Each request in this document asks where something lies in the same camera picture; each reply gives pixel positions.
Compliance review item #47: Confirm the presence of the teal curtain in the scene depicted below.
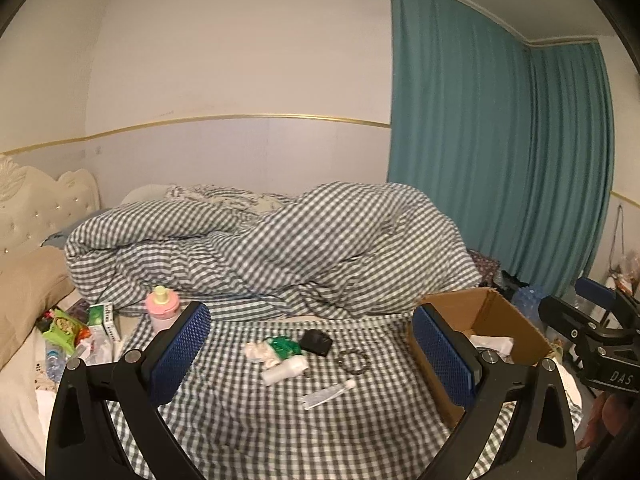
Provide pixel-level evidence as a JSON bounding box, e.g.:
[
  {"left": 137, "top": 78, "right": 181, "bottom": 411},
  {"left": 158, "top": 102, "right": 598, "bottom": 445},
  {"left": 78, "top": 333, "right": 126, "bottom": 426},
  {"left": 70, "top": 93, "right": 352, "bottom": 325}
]
[{"left": 387, "top": 0, "right": 617, "bottom": 301}]

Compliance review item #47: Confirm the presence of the white pillow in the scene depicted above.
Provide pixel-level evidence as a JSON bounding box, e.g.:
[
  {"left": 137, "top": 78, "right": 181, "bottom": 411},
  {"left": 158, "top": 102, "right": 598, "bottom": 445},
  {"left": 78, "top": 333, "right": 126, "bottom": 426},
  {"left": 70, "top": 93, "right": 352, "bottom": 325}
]
[{"left": 120, "top": 184, "right": 171, "bottom": 206}]

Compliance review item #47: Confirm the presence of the black small pouch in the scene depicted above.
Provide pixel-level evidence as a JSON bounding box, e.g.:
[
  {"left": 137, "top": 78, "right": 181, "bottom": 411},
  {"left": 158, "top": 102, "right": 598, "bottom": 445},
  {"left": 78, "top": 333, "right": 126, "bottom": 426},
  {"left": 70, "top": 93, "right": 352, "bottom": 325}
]
[{"left": 300, "top": 329, "right": 333, "bottom": 358}]

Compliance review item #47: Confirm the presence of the dark dotted bag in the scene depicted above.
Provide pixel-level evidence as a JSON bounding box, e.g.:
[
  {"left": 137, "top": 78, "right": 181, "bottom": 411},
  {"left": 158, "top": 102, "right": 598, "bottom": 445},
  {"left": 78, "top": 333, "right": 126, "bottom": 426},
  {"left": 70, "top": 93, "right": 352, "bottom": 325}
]
[{"left": 470, "top": 250, "right": 503, "bottom": 286}]

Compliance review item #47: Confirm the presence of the gold wall trim strip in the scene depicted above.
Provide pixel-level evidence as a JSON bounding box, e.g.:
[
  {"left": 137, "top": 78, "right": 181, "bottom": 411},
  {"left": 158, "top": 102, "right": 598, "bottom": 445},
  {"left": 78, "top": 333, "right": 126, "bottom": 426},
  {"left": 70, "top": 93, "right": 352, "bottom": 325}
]
[{"left": 0, "top": 114, "right": 392, "bottom": 157}]

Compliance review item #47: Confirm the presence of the white small bottle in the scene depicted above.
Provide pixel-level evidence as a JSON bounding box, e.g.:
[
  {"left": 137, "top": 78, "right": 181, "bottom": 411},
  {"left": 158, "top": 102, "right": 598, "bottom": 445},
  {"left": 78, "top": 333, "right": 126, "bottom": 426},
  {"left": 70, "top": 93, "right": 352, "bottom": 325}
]
[{"left": 260, "top": 355, "right": 310, "bottom": 387}]

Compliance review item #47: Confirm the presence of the pink sippy bottle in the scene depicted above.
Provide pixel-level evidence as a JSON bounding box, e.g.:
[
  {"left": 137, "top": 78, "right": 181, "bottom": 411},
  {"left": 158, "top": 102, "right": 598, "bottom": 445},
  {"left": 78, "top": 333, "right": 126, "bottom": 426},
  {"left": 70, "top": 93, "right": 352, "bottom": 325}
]
[{"left": 145, "top": 285, "right": 183, "bottom": 333}]

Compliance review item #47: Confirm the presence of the pack of water bottles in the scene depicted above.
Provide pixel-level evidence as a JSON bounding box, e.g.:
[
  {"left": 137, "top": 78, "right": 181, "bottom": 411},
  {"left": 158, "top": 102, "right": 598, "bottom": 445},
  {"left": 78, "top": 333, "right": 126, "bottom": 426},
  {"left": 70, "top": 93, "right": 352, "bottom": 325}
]
[{"left": 512, "top": 285, "right": 548, "bottom": 328}]

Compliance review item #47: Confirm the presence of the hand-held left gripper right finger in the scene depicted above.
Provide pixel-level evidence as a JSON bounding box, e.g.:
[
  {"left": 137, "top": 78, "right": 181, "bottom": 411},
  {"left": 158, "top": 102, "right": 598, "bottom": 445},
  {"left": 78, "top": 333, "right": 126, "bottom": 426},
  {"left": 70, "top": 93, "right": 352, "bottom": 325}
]
[{"left": 412, "top": 302, "right": 581, "bottom": 480}]

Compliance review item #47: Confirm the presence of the grey white checked duvet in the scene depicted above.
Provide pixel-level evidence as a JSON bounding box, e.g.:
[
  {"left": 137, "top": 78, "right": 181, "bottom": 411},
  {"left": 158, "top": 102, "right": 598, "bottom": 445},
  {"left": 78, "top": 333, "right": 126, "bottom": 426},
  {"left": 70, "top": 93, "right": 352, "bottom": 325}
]
[{"left": 65, "top": 181, "right": 482, "bottom": 320}]

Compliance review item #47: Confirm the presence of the printed wipes pack red label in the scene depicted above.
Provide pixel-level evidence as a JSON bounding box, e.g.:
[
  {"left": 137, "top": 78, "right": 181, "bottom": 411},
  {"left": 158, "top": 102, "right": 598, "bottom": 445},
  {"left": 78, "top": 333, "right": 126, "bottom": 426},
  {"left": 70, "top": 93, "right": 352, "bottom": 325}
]
[{"left": 467, "top": 334, "right": 515, "bottom": 363}]

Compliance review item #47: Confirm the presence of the grey white checked bed sheet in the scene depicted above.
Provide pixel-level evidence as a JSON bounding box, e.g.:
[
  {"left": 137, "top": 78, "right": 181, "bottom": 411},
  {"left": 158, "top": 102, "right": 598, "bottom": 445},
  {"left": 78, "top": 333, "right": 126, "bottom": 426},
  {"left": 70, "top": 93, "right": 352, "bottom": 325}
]
[{"left": 105, "top": 305, "right": 581, "bottom": 480}]

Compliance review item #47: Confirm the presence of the brown cardboard box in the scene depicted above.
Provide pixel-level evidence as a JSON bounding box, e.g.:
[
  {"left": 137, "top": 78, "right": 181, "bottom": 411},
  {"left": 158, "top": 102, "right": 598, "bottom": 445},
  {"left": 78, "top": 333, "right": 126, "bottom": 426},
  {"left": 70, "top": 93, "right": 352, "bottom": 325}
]
[{"left": 407, "top": 287, "right": 553, "bottom": 431}]

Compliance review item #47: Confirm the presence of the clear plastic bag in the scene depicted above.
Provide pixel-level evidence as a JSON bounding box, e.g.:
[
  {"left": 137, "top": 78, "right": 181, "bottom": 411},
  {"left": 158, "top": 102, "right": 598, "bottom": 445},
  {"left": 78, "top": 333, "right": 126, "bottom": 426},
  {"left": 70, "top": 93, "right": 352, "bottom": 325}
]
[{"left": 75, "top": 332, "right": 116, "bottom": 366}]

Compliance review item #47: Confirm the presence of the cream tufted headboard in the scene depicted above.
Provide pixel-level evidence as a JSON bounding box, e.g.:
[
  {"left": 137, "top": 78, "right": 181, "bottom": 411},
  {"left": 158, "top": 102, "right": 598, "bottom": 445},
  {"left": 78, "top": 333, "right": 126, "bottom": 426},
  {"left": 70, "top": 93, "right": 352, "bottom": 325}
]
[{"left": 0, "top": 154, "right": 101, "bottom": 273}]

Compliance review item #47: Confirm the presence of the dark bead bracelet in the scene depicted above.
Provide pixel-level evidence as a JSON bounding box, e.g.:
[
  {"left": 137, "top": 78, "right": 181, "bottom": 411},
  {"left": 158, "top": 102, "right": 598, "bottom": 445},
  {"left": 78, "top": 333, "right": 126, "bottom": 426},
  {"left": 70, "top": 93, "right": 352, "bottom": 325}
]
[{"left": 334, "top": 350, "right": 371, "bottom": 375}]

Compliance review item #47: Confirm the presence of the green foil packet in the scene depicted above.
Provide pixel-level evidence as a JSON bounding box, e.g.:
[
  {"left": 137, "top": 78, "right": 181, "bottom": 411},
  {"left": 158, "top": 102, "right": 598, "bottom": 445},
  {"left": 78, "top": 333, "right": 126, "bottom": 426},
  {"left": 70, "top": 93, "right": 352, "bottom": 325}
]
[{"left": 265, "top": 336, "right": 302, "bottom": 361}]

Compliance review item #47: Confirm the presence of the beige pillow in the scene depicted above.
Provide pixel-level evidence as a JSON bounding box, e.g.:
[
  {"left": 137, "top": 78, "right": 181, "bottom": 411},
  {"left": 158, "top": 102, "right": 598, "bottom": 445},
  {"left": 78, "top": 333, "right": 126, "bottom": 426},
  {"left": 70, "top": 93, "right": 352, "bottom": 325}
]
[{"left": 0, "top": 246, "right": 76, "bottom": 371}]

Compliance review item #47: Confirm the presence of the black wall cable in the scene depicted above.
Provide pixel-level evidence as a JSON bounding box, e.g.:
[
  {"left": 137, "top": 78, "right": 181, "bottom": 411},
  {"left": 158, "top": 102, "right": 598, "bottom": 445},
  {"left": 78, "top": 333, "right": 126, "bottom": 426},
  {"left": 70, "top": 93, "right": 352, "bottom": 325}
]
[{"left": 611, "top": 202, "right": 627, "bottom": 267}]

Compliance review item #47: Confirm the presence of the green snack packet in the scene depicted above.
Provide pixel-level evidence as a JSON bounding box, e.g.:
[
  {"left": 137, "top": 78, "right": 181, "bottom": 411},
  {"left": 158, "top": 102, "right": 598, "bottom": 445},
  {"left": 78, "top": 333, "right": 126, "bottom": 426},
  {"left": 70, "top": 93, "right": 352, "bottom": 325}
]
[{"left": 37, "top": 308, "right": 88, "bottom": 353}]

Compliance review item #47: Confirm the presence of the white cloth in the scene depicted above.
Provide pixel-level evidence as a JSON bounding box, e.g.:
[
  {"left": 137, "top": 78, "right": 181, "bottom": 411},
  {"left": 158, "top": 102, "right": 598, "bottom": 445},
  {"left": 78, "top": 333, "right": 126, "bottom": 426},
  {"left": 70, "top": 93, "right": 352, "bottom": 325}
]
[{"left": 244, "top": 341, "right": 281, "bottom": 372}]

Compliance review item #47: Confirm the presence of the person's right hand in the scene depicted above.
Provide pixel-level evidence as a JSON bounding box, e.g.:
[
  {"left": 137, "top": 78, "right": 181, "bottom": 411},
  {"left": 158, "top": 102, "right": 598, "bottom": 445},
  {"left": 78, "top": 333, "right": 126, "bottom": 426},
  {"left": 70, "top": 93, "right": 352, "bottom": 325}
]
[{"left": 579, "top": 393, "right": 631, "bottom": 456}]

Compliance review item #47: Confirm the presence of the green white carton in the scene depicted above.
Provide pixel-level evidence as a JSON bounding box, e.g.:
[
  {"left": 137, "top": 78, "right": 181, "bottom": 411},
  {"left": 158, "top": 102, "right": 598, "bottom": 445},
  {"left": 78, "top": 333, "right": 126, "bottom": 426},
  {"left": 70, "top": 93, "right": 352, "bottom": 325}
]
[{"left": 87, "top": 302, "right": 122, "bottom": 343}]

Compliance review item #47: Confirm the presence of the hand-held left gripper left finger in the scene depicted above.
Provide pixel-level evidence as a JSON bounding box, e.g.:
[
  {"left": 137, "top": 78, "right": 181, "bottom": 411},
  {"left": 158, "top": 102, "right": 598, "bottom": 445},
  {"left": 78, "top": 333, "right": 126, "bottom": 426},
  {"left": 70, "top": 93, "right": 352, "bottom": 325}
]
[{"left": 45, "top": 301, "right": 212, "bottom": 480}]

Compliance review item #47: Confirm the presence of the clear water bottle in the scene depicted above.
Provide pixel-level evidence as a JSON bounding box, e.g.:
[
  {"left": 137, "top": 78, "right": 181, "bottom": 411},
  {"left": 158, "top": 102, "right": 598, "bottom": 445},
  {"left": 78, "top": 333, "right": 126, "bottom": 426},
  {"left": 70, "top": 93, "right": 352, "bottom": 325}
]
[{"left": 45, "top": 342, "right": 71, "bottom": 383}]

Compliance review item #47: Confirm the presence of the white squeeze tube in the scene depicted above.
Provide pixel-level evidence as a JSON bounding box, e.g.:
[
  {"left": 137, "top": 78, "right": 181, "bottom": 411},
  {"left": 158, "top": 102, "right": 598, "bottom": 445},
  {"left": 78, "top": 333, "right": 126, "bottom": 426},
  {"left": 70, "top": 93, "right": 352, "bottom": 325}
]
[{"left": 300, "top": 379, "right": 357, "bottom": 411}]

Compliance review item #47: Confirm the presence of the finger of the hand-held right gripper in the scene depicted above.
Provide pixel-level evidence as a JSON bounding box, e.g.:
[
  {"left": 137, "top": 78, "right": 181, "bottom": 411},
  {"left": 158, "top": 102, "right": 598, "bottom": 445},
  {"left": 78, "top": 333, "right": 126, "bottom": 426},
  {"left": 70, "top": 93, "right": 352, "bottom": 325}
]
[
  {"left": 537, "top": 295, "right": 602, "bottom": 357},
  {"left": 574, "top": 276, "right": 640, "bottom": 329}
]

